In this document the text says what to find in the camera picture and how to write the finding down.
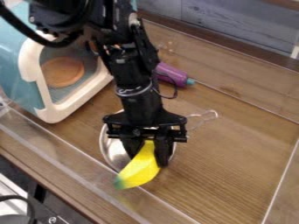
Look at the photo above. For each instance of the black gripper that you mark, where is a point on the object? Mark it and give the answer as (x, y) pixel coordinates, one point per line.
(145, 120)

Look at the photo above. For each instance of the yellow toy banana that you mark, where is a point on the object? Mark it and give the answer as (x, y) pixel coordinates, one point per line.
(140, 170)

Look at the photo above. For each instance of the silver metal pot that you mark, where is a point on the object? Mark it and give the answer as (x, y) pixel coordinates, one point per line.
(113, 151)

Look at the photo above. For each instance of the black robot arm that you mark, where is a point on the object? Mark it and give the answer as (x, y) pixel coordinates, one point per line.
(118, 41)

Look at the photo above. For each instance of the purple toy eggplant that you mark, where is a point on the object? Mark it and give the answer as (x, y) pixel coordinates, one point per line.
(172, 75)

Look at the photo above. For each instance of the clear acrylic front barrier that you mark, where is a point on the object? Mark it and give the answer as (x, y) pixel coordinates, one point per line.
(76, 177)

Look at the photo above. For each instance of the clear acrylic barrier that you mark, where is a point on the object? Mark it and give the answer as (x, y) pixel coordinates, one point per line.
(76, 177)
(283, 208)

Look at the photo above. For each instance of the orange microwave turntable plate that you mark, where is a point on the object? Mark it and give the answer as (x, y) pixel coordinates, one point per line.
(61, 71)

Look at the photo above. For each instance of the blue white toy microwave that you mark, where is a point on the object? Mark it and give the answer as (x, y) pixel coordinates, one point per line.
(21, 80)

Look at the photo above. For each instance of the clear acrylic right barrier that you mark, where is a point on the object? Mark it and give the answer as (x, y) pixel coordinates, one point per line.
(283, 208)

